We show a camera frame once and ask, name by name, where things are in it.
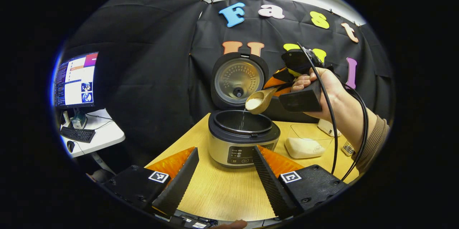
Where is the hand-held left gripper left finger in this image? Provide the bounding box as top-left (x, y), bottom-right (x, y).
top-left (102, 147), bottom-right (199, 217)

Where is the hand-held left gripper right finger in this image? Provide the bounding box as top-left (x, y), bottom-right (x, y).
top-left (252, 145), bottom-right (347, 219)

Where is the wooden spoon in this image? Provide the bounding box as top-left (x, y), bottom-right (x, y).
top-left (245, 86), bottom-right (279, 115)

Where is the clear rice container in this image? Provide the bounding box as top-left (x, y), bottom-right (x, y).
top-left (285, 124), bottom-right (337, 159)

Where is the dark grey rice cooker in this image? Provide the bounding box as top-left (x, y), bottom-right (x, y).
top-left (208, 52), bottom-right (281, 168)

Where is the white toaster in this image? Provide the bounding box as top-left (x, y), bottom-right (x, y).
top-left (317, 119), bottom-right (341, 137)

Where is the dark round object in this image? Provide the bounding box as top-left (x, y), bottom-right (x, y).
top-left (91, 169), bottom-right (115, 183)

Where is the white side table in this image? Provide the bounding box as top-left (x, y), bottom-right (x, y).
top-left (59, 109), bottom-right (126, 158)

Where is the black keyboard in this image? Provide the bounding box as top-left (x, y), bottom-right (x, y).
top-left (60, 126), bottom-right (96, 143)

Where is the computer monitor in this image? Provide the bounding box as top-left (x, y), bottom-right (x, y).
top-left (54, 52), bottom-right (99, 109)

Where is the black cable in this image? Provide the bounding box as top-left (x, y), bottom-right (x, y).
top-left (341, 84), bottom-right (370, 182)
top-left (297, 42), bottom-right (339, 175)

